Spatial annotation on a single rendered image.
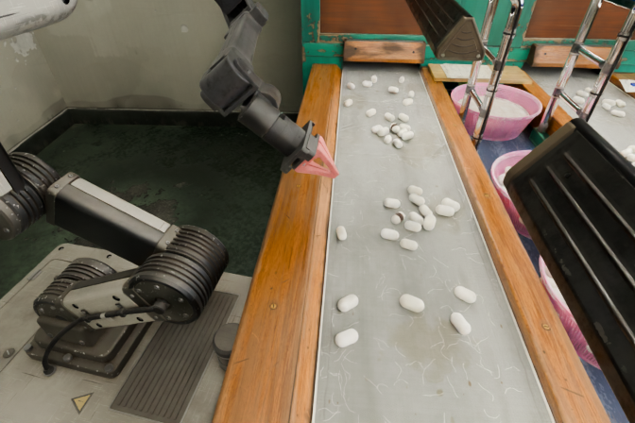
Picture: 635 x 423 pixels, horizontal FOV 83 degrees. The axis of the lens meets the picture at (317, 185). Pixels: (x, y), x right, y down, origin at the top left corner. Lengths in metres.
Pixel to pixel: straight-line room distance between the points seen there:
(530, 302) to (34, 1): 0.80
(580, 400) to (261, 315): 0.42
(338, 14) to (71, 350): 1.27
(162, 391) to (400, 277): 0.53
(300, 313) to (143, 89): 2.40
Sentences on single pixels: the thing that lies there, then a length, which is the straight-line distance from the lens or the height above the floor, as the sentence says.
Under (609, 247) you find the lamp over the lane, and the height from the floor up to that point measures 1.08.
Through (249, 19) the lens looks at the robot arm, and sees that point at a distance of 0.92.
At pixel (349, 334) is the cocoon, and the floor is 0.76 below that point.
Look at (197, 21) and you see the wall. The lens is 2.50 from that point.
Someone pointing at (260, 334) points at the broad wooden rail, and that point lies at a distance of 0.56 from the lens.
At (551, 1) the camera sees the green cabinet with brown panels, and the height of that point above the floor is 0.99.
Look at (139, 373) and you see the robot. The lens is 0.93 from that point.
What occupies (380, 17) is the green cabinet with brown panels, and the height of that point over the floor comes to 0.93.
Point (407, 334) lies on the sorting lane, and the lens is 0.60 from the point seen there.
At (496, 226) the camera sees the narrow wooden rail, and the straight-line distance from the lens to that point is 0.77.
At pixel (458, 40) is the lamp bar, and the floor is 1.07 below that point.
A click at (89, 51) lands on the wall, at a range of 2.88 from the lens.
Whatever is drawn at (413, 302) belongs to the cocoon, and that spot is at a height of 0.76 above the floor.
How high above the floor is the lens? 1.25
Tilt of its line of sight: 37 degrees down
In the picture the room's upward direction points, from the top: straight up
